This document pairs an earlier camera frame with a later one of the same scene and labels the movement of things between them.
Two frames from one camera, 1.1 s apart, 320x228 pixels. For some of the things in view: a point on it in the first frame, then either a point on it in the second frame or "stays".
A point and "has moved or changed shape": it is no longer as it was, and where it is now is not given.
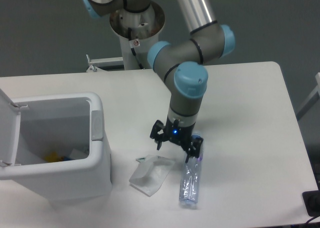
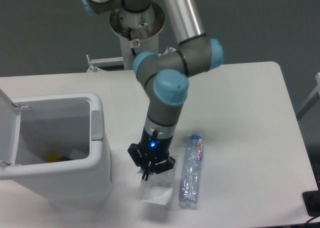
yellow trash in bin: [53, 157] stays
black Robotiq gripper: [179, 133] -> [151, 149]
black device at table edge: [312, 201] stays
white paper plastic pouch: [150, 173] has moved or changed shape
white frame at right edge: [312, 101] stays
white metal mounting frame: [95, 63] stays
